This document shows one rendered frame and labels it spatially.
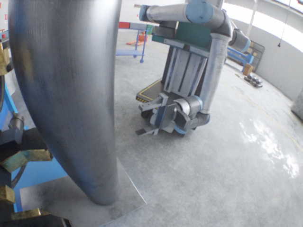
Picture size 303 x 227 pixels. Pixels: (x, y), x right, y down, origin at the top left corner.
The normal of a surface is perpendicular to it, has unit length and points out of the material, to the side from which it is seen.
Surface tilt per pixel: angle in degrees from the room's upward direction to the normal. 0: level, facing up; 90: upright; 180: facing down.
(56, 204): 0
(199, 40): 90
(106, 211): 0
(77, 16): 90
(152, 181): 0
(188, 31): 90
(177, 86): 90
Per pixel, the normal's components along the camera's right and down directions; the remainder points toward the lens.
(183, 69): -0.48, 0.49
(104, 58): 0.93, 0.34
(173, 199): 0.17, -0.76
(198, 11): -0.85, 0.20
